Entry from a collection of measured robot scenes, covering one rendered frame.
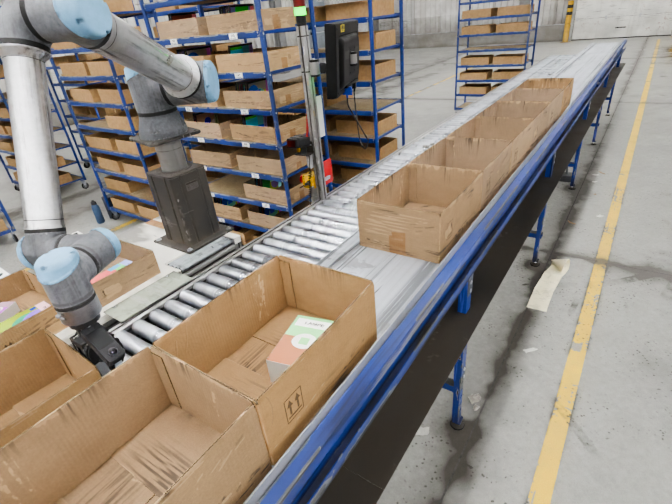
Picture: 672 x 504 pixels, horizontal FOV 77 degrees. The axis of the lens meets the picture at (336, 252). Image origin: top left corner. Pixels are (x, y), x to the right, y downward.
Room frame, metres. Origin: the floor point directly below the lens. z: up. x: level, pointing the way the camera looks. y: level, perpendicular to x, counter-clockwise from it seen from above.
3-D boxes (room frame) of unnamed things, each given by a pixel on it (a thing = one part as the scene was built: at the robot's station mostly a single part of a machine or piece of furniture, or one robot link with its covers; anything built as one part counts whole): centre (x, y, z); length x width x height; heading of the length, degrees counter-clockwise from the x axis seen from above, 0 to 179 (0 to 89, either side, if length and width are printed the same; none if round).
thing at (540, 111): (2.28, -1.03, 0.96); 0.39 x 0.29 x 0.17; 143
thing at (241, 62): (2.76, 0.33, 1.39); 0.40 x 0.30 x 0.10; 52
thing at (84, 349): (0.86, 0.64, 0.94); 0.09 x 0.08 x 0.12; 53
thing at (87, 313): (0.85, 0.63, 1.02); 0.10 x 0.09 x 0.05; 143
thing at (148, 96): (1.77, 0.64, 1.41); 0.17 x 0.15 x 0.18; 80
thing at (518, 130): (1.97, -0.79, 0.96); 0.39 x 0.29 x 0.17; 142
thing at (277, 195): (2.76, 0.33, 0.59); 0.40 x 0.30 x 0.10; 51
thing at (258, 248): (1.48, 0.15, 0.72); 0.52 x 0.05 x 0.05; 53
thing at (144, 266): (1.47, 0.94, 0.80); 0.38 x 0.28 x 0.10; 54
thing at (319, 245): (1.59, 0.07, 0.72); 0.52 x 0.05 x 0.05; 53
